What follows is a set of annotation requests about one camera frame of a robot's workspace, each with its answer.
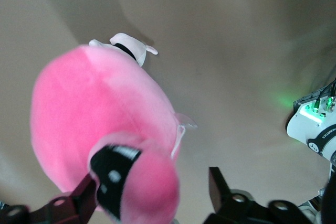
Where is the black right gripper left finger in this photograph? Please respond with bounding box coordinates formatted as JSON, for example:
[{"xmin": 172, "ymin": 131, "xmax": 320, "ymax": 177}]
[{"xmin": 0, "ymin": 174, "xmax": 97, "ymax": 224}]

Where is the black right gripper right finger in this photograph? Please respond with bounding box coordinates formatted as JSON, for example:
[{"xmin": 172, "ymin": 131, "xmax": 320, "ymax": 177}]
[{"xmin": 202, "ymin": 166, "xmax": 313, "ymax": 224}]

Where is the brown table cloth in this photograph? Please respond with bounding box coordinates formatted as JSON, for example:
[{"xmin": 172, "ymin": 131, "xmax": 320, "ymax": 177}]
[{"xmin": 0, "ymin": 0, "xmax": 336, "ymax": 224}]

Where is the pink blob plush toy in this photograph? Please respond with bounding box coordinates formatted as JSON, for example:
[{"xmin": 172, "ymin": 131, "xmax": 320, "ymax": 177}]
[{"xmin": 30, "ymin": 44, "xmax": 200, "ymax": 221}]

